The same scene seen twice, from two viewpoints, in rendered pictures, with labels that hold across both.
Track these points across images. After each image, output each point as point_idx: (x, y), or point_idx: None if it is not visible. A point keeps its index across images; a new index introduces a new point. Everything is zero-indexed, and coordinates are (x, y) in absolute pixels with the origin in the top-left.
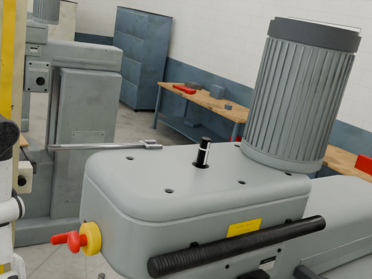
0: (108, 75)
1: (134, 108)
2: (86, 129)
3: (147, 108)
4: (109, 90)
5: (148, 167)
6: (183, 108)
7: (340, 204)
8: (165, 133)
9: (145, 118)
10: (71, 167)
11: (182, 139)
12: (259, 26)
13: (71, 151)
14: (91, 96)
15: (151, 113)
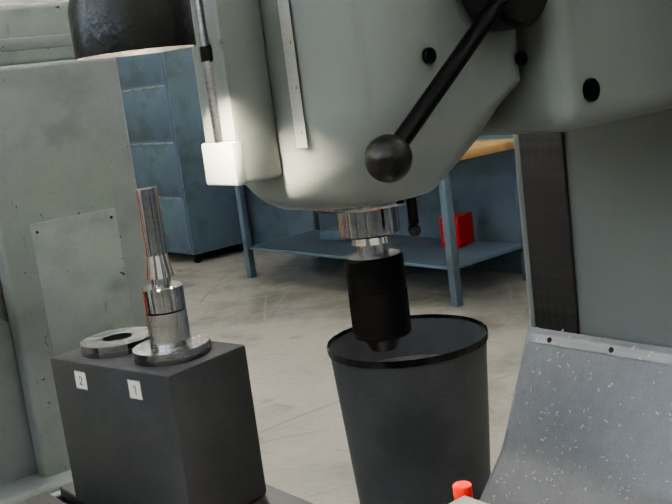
0: (80, 61)
1: (192, 253)
2: (64, 211)
3: (223, 244)
4: (94, 99)
5: None
6: (308, 213)
7: None
8: (284, 277)
9: (226, 266)
10: (57, 321)
11: (329, 275)
12: None
13: (44, 278)
14: (54, 123)
15: (236, 254)
